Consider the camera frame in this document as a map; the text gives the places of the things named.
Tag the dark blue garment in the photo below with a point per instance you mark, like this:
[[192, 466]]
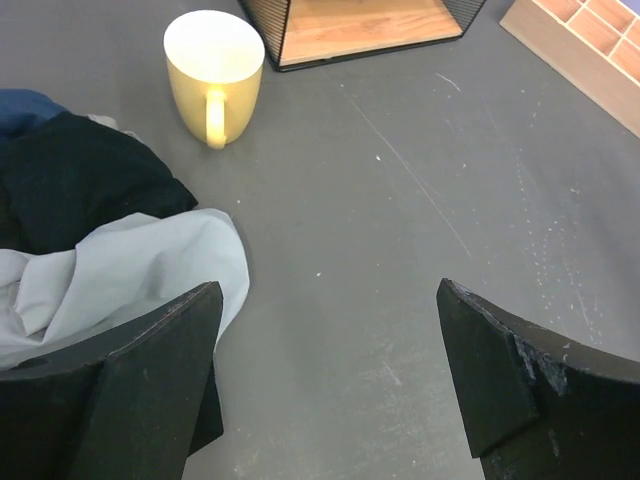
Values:
[[23, 110]]

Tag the black garment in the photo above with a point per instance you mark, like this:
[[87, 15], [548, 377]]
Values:
[[71, 175]]

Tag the yellow ceramic mug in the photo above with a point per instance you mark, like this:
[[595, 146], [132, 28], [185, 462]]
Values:
[[215, 62]]

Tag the black wire wooden shelf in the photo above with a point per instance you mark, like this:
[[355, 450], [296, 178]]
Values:
[[302, 34]]

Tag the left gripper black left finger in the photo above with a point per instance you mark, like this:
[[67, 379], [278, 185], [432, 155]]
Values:
[[132, 402]]

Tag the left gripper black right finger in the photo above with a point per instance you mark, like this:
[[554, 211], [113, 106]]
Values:
[[536, 404]]

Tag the wooden compartment tray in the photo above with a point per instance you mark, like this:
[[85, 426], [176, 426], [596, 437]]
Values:
[[593, 44]]

